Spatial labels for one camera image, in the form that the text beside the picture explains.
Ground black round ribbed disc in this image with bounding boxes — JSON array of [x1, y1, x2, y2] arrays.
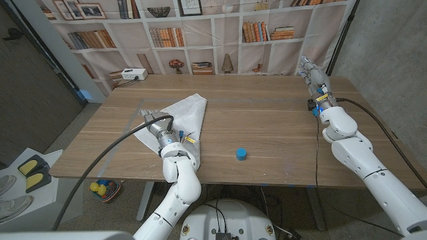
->
[[153, 182, 167, 197]]

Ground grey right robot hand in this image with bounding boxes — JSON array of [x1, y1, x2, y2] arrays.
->
[[298, 55, 336, 111]]

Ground white cloth napkin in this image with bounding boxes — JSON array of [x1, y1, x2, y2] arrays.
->
[[133, 93, 208, 171]]

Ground black backdrop stand pole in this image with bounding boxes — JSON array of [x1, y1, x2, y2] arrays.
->
[[325, 0, 361, 77]]

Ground black door handle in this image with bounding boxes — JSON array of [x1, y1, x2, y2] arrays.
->
[[2, 27, 23, 41]]

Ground yellow black foot pedal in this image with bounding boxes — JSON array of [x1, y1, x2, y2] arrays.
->
[[17, 154, 47, 177], [25, 170, 53, 194]]

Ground grey sneaker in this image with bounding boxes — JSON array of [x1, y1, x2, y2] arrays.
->
[[0, 175, 17, 197], [0, 195, 33, 223]]

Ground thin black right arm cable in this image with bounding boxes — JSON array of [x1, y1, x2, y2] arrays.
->
[[313, 115, 404, 237]]

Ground black power strip cord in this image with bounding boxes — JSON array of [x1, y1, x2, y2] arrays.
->
[[115, 77, 140, 89]]

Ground white box device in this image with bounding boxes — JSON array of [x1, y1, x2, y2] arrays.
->
[[120, 68, 149, 81]]

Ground black torso cable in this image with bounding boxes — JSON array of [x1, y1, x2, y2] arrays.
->
[[203, 199, 231, 234]]

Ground printed bookshelf backdrop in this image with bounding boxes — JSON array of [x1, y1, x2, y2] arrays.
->
[[35, 0, 358, 97]]

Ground white floor board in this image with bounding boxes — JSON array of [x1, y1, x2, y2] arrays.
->
[[0, 147, 63, 224]]

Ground grey table leg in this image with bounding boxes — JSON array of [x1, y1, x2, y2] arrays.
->
[[136, 181, 155, 221], [306, 187, 327, 231]]

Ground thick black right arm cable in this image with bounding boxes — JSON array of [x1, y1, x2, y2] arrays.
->
[[336, 97, 427, 189]]

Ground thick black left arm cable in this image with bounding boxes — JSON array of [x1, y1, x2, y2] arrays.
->
[[51, 115, 175, 231]]

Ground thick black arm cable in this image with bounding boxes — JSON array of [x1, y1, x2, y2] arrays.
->
[[336, 97, 427, 189], [51, 115, 175, 231]]

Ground colourful toy basket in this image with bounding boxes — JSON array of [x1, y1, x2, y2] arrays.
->
[[88, 179, 122, 203]]

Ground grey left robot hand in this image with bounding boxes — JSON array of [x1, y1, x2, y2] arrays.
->
[[138, 109, 179, 149]]

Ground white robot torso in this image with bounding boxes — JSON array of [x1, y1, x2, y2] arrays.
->
[[179, 199, 277, 240]]

